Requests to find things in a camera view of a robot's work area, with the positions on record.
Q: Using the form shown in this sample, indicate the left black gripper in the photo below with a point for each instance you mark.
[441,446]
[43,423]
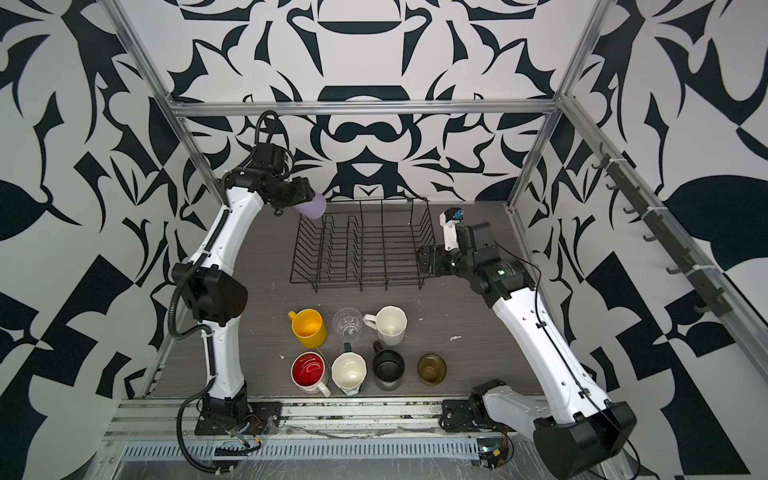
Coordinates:
[304,193]

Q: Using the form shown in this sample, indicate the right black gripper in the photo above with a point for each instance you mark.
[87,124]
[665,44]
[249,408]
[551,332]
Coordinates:
[438,267]

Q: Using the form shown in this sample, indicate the lavender plastic cup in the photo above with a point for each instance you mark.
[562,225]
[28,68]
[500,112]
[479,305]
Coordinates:
[313,209]

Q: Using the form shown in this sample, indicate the white ceramic mug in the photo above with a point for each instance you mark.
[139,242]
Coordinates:
[390,324]

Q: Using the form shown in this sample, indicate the black wire dish rack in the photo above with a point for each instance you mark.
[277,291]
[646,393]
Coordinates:
[363,244]

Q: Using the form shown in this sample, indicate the clear glass cup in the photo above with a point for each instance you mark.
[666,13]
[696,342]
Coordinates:
[348,324]

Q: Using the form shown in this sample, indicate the yellow mug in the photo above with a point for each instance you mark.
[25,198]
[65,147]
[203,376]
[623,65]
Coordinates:
[308,327]

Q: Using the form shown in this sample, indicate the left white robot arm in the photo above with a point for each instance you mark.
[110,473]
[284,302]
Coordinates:
[208,300]

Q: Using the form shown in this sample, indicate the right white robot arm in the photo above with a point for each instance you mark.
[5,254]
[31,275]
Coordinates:
[577,426]

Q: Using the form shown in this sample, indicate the olive green glass cup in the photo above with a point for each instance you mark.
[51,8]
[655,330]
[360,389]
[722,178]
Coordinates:
[431,369]

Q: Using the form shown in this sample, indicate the black mug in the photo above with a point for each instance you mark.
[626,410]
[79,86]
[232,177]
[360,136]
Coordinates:
[388,367]

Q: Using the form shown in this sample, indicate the red and white mug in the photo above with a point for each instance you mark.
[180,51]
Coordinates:
[309,373]

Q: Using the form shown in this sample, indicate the small green circuit board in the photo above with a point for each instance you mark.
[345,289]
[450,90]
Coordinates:
[494,452]

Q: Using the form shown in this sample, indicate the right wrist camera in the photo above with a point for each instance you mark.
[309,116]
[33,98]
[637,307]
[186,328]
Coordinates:
[449,220]

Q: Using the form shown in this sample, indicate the cream mug green handle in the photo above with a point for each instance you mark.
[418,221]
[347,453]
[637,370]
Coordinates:
[349,371]

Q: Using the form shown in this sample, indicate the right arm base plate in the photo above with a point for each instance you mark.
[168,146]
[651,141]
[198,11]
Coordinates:
[457,415]

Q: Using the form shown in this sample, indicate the white slotted cable duct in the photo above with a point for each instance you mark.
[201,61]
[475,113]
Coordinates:
[314,449]

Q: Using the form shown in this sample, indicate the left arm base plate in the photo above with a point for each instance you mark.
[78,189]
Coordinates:
[218,418]

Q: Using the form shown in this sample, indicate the wall hook rail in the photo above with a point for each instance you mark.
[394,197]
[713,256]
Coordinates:
[667,231]

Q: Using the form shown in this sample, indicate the aluminium frame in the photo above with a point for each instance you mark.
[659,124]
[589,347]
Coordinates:
[744,324]

